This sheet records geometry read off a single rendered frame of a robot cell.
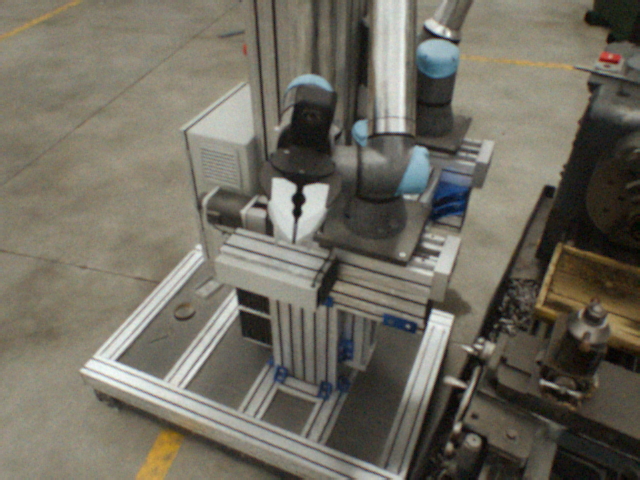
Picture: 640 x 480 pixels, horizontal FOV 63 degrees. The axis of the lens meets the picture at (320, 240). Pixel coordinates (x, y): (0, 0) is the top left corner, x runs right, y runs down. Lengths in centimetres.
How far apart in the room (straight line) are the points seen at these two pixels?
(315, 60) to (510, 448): 84
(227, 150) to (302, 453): 104
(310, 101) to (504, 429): 85
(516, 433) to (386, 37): 80
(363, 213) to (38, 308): 209
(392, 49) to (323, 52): 18
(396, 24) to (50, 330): 229
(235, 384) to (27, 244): 170
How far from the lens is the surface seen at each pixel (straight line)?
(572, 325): 113
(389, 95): 83
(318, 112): 58
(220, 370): 214
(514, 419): 124
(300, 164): 60
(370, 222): 115
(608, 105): 174
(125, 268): 298
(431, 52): 152
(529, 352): 127
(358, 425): 198
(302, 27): 98
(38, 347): 275
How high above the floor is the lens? 191
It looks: 40 degrees down
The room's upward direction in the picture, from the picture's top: straight up
